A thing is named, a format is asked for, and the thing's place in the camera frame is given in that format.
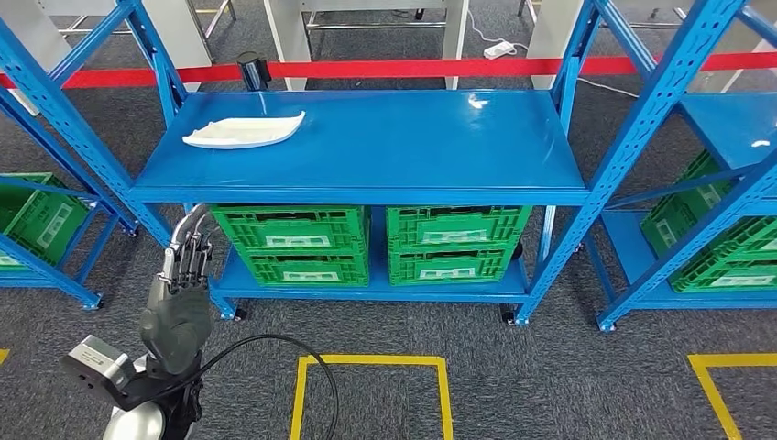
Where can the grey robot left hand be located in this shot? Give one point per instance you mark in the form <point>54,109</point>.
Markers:
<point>176,328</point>

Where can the green plastic crate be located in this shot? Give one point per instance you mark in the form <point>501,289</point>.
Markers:
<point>449,264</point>
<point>728,276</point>
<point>36,212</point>
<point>291,221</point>
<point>455,221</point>
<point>752,237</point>
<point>309,267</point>

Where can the white power strip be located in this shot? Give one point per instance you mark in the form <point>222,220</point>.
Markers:
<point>499,50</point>

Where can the black barrier post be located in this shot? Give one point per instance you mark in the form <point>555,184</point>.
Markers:
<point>252,71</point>

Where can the blue metal shelf rack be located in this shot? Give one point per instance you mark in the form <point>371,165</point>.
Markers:
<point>36,280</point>
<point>728,121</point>
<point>364,146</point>

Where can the white curved plastic part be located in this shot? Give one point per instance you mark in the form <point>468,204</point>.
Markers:
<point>243,132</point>

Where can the white desk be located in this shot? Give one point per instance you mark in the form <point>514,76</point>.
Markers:
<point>455,36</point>
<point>546,36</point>
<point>182,30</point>

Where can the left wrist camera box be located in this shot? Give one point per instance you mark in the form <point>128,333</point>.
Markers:
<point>97,361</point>

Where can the red barrier belt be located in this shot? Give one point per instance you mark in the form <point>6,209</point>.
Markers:
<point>394,68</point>

